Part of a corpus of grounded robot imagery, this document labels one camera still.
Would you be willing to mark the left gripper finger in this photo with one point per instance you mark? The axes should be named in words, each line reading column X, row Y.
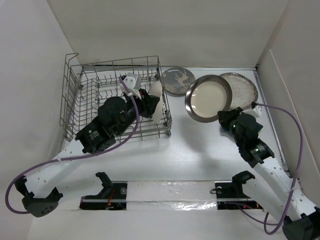
column 144, row 94
column 151, row 105

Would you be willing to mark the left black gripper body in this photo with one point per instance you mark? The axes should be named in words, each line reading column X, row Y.
column 130, row 106

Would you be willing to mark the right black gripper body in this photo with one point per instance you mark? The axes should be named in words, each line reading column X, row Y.
column 232, row 127

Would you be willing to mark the cream three-section divided plate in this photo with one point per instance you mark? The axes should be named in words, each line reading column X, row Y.
column 156, row 90

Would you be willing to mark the cream plate with metallic rim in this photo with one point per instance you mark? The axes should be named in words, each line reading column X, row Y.
column 205, row 97

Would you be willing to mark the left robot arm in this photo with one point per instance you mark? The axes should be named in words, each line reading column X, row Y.
column 115, row 124

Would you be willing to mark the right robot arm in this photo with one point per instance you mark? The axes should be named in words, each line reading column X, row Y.
column 278, row 194

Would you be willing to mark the dark blue plate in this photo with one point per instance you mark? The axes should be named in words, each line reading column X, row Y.
column 232, row 128

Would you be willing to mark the speckled beige round plate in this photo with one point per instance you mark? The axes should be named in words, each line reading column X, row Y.
column 244, row 91

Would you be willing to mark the grey plate with deer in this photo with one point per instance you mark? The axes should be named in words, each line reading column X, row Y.
column 177, row 80

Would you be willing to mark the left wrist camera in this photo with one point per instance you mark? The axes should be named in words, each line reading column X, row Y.
column 133, row 83

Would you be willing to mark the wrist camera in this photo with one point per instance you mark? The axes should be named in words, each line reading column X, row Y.
column 257, row 110
column 133, row 83

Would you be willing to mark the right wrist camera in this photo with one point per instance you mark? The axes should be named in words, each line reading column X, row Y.
column 257, row 110

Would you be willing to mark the grey wire dish rack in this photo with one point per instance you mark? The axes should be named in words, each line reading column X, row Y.
column 86, row 87

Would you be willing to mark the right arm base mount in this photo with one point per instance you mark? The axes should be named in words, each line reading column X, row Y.
column 230, row 195

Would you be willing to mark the metal rail bar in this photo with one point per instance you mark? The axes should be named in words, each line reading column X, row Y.
column 166, row 199

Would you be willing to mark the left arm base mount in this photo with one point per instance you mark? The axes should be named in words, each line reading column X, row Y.
column 112, row 197

